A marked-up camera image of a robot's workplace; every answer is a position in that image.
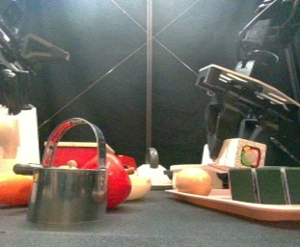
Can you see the cream toy onion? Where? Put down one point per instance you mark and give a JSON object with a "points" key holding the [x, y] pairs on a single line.
{"points": [[140, 187]]}

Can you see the pink serving tray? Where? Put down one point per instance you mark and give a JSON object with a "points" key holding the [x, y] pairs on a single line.
{"points": [[242, 208]]}

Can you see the small tan toy ball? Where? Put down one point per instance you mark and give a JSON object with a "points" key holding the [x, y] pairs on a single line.
{"points": [[71, 163]]}

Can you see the black cloth backdrop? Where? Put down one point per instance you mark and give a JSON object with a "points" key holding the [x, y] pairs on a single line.
{"points": [[114, 48]]}

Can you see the white knife block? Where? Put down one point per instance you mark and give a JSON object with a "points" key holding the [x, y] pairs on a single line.
{"points": [[27, 138]]}

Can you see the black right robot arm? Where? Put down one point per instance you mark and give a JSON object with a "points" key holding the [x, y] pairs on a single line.
{"points": [[284, 38]]}

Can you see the vertical metal frame pole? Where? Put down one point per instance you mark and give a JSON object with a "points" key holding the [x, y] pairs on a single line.
{"points": [[148, 80]]}

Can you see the red box with wooden rim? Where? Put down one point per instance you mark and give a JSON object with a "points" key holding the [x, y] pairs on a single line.
{"points": [[75, 153]]}

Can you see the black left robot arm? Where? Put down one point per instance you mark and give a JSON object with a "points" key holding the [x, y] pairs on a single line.
{"points": [[2, 11]]}

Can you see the tan toy egg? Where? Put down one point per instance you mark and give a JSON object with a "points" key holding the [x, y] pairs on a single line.
{"points": [[194, 181]]}

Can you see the white sushi roll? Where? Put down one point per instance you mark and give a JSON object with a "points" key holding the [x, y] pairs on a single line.
{"points": [[242, 153]]}

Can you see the orange toy fruit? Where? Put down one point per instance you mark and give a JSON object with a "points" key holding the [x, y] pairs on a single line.
{"points": [[8, 189]]}

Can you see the red toy kettle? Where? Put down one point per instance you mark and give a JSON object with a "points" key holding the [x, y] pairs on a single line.
{"points": [[119, 183]]}

